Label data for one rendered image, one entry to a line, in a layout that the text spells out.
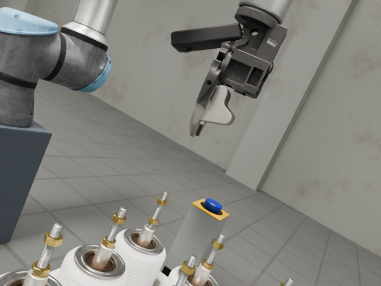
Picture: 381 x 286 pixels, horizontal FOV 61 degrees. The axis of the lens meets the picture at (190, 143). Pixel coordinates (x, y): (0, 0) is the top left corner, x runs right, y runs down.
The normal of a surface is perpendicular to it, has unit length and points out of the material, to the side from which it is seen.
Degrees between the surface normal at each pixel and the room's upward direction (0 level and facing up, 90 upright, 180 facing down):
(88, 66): 86
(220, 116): 85
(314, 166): 90
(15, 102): 72
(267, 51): 90
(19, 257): 0
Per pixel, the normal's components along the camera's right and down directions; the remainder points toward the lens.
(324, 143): -0.44, -0.06
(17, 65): 0.55, 0.38
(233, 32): -0.25, 0.02
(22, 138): 0.80, 0.44
